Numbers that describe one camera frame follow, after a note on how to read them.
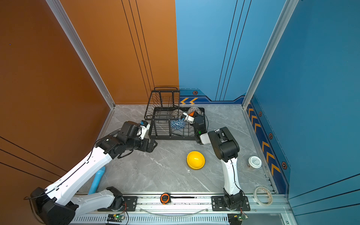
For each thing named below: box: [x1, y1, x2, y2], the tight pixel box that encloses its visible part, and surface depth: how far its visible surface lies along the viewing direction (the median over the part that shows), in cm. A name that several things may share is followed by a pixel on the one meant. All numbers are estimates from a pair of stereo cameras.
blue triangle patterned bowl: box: [170, 117, 187, 130], surface depth 107 cm
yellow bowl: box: [186, 150, 206, 171], surface depth 86 cm
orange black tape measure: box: [160, 192, 172, 205], surface depth 75 cm
